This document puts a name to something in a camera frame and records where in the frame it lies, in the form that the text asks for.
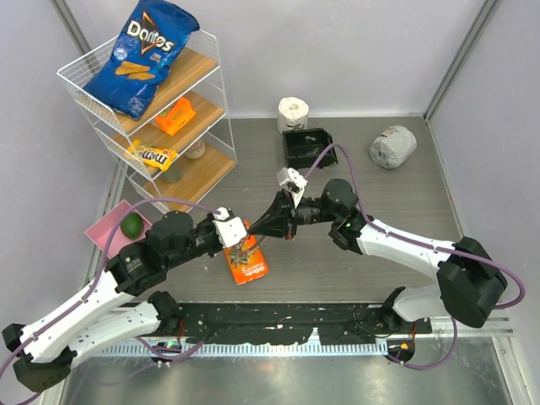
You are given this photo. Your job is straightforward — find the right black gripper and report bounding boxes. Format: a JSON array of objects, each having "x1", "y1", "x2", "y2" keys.
[{"x1": 249, "y1": 187, "x2": 340, "y2": 240}]

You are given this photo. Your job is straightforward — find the large metal disc keyring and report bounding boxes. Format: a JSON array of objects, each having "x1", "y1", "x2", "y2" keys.
[{"x1": 229, "y1": 235, "x2": 266, "y2": 266}]

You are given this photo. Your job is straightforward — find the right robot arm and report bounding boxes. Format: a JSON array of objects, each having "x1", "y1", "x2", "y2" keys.
[{"x1": 249, "y1": 179, "x2": 508, "y2": 332}]

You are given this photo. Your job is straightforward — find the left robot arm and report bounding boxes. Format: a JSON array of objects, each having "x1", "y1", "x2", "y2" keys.
[{"x1": 3, "y1": 208, "x2": 247, "y2": 392}]

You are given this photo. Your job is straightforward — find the orange snack pouch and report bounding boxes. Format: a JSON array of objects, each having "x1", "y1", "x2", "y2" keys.
[{"x1": 223, "y1": 220, "x2": 270, "y2": 286}]

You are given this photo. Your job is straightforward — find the black plastic bin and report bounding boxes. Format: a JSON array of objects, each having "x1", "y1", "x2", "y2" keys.
[{"x1": 282, "y1": 128, "x2": 333, "y2": 170}]

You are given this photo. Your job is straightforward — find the grey-green bottle on shelf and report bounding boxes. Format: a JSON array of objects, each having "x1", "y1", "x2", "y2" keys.
[{"x1": 159, "y1": 162, "x2": 182, "y2": 184}]

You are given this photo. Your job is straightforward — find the beige cup on shelf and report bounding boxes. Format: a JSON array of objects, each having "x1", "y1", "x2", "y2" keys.
[{"x1": 184, "y1": 138, "x2": 206, "y2": 159}]

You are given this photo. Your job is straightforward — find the yellow M&M's candy bag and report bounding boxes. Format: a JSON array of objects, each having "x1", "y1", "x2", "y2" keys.
[{"x1": 127, "y1": 139, "x2": 178, "y2": 171}]

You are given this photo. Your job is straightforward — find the green avocado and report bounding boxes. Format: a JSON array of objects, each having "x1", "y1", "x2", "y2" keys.
[{"x1": 120, "y1": 212, "x2": 144, "y2": 240}]

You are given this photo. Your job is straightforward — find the white toilet paper roll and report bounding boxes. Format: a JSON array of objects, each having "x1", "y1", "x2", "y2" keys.
[{"x1": 277, "y1": 97, "x2": 310, "y2": 133}]

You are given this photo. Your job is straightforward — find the orange snack box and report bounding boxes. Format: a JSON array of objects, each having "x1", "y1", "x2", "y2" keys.
[{"x1": 153, "y1": 97, "x2": 196, "y2": 136}]

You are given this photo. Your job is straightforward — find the pink drawer box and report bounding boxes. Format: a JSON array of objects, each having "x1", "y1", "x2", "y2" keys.
[{"x1": 85, "y1": 200, "x2": 134, "y2": 259}]

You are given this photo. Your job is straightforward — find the blue Doritos chip bag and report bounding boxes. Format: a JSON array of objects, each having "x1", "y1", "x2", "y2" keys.
[{"x1": 84, "y1": 1, "x2": 200, "y2": 120}]

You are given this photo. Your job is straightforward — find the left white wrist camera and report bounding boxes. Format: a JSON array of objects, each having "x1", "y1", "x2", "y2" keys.
[{"x1": 213, "y1": 207, "x2": 247, "y2": 249}]

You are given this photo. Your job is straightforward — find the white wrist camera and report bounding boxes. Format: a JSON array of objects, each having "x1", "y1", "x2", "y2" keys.
[
  {"x1": 277, "y1": 167, "x2": 307, "y2": 208},
  {"x1": 213, "y1": 207, "x2": 247, "y2": 249}
]

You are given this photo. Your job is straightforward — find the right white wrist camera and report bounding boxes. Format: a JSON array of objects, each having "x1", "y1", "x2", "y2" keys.
[{"x1": 277, "y1": 167, "x2": 307, "y2": 208}]

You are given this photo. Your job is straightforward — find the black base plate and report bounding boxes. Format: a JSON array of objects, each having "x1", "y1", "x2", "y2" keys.
[{"x1": 130, "y1": 301, "x2": 434, "y2": 346}]

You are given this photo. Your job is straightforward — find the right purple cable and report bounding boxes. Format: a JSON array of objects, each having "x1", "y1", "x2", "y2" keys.
[{"x1": 304, "y1": 143, "x2": 527, "y2": 372}]

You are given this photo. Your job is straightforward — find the purple cable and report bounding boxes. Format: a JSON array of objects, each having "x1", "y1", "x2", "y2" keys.
[
  {"x1": 0, "y1": 197, "x2": 220, "y2": 400},
  {"x1": 304, "y1": 143, "x2": 527, "y2": 372}
]

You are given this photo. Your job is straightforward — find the white wire shelf rack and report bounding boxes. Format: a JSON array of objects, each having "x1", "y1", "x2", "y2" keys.
[{"x1": 57, "y1": 30, "x2": 237, "y2": 213}]

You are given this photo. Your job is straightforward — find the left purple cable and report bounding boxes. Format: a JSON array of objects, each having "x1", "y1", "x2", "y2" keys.
[{"x1": 0, "y1": 197, "x2": 220, "y2": 400}]

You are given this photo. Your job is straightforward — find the aluminium slotted rail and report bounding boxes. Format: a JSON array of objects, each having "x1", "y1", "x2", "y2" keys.
[{"x1": 93, "y1": 337, "x2": 388, "y2": 358}]

